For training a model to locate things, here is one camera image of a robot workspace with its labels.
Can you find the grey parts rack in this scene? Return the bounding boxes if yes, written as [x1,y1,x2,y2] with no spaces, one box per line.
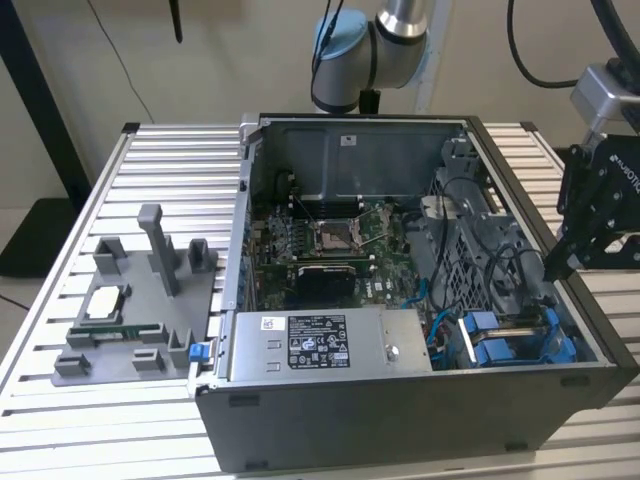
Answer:
[51,203,220,389]

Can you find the black RAM slot block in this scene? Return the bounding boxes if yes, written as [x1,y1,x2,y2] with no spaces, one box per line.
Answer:
[288,193,365,220]

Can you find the grey metal disk bay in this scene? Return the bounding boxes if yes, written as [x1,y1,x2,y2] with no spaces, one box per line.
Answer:
[404,137,576,362]

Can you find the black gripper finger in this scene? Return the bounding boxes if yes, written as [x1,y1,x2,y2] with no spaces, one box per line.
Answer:
[543,143,602,282]
[559,199,640,281]

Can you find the black open PC case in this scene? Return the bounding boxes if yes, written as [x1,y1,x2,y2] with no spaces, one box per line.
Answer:
[187,112,639,474]

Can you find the thick black cable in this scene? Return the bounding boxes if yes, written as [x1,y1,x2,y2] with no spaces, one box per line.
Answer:
[506,0,584,90]
[589,0,640,70]

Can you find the black antenna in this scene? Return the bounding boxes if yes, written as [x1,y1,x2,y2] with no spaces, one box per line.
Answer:
[168,0,184,45]

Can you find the green motherboard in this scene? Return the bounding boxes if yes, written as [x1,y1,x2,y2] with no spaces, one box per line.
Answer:
[247,199,426,311]

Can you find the blue data wire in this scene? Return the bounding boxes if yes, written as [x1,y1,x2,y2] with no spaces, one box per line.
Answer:
[403,277,454,361]

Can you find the silver power supply unit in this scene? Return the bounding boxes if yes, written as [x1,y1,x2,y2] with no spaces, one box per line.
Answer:
[227,307,434,381]

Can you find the black graphics card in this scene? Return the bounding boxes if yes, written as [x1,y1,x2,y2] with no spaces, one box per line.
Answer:
[257,259,376,308]

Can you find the CPU socket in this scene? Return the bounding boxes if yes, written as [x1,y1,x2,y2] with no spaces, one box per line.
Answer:
[309,217,365,254]

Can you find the green RAM stick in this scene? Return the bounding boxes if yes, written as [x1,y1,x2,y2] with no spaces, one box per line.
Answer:
[74,323,169,342]

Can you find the black disk wire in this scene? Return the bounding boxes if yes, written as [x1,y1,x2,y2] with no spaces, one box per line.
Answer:
[502,243,547,314]
[485,247,531,317]

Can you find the long black case wire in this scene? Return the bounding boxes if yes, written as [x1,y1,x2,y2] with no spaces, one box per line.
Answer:
[430,177,484,314]

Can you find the silver CPU chip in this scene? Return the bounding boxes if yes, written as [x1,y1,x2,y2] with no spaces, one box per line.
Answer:
[85,286,125,321]

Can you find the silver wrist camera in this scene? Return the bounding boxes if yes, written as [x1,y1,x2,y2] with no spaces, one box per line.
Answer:
[569,63,640,135]

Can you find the thin black wall cable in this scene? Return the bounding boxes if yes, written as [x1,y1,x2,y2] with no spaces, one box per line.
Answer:
[87,0,156,124]

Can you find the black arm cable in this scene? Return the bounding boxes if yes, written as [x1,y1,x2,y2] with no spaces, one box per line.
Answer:
[310,0,346,101]

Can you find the black stand with base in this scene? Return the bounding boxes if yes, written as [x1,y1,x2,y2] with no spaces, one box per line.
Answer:
[0,0,94,279]

